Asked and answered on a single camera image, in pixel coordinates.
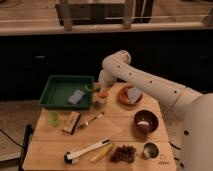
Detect green pepper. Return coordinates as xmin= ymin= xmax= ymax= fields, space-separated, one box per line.
xmin=84 ymin=85 xmax=93 ymax=93

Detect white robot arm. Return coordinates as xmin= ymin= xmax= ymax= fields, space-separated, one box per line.
xmin=98 ymin=50 xmax=213 ymax=171

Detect orange-filled plastic cup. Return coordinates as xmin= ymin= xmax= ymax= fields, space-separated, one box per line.
xmin=96 ymin=92 xmax=109 ymax=105

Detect light green plastic cup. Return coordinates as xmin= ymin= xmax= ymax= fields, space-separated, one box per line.
xmin=46 ymin=111 xmax=60 ymax=127

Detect metal measuring cup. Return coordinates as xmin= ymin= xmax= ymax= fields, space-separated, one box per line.
xmin=140 ymin=142 xmax=159 ymax=160

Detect grey sponge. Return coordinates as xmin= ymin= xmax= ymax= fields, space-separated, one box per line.
xmin=68 ymin=89 xmax=85 ymax=104

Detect orange plate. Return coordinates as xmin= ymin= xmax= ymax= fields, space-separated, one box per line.
xmin=117 ymin=85 xmax=143 ymax=106

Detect metal spoon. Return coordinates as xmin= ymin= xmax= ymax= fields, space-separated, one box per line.
xmin=79 ymin=112 xmax=104 ymax=129

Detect grey cloth on plate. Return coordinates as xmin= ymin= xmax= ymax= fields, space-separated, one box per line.
xmin=126 ymin=87 xmax=142 ymax=104

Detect green plastic tray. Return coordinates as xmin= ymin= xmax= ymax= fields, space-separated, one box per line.
xmin=40 ymin=75 xmax=94 ymax=110

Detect wooden block eraser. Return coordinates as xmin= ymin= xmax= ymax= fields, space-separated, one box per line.
xmin=63 ymin=111 xmax=81 ymax=134

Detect dark red bowl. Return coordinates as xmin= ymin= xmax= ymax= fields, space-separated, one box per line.
xmin=134 ymin=110 xmax=159 ymax=135

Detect yellow corn piece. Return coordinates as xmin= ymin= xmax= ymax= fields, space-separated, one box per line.
xmin=90 ymin=143 xmax=113 ymax=163

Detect bunch of red grapes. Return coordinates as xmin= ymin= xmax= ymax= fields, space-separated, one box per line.
xmin=110 ymin=145 xmax=136 ymax=163

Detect black table leg bar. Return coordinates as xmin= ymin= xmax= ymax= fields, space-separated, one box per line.
xmin=18 ymin=124 xmax=33 ymax=171

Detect wooden chair frame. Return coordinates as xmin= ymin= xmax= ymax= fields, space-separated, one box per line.
xmin=55 ymin=0 xmax=134 ymax=31

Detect black cable right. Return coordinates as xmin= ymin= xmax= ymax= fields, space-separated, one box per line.
xmin=168 ymin=140 xmax=183 ymax=152

